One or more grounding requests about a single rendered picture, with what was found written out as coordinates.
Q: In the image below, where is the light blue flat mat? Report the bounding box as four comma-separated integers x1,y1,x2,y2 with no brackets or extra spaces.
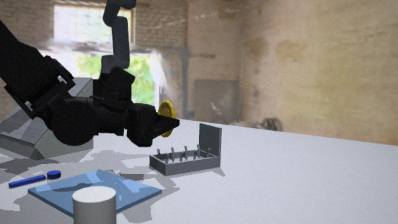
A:
28,169,162,218

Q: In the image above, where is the yellow plate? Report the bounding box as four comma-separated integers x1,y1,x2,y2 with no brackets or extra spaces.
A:
157,101,177,138

